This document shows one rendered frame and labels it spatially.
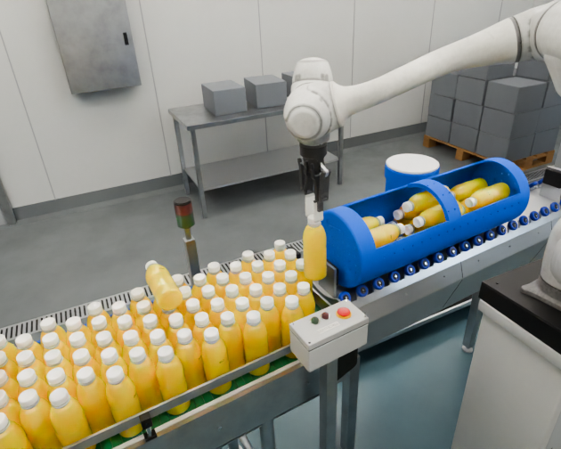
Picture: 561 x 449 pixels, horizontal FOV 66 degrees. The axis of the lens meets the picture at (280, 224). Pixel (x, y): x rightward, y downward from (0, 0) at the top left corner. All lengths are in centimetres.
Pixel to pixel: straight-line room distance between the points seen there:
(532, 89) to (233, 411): 441
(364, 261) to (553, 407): 68
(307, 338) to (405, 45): 505
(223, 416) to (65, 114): 366
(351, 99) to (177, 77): 375
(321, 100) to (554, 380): 104
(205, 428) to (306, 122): 88
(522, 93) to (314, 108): 418
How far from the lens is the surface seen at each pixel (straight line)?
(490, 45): 115
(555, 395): 155
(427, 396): 255
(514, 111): 501
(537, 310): 146
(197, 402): 134
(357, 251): 143
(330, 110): 96
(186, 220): 159
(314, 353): 120
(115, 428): 126
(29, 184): 478
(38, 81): 453
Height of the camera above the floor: 192
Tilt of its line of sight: 29 degrees down
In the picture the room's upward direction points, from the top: 3 degrees counter-clockwise
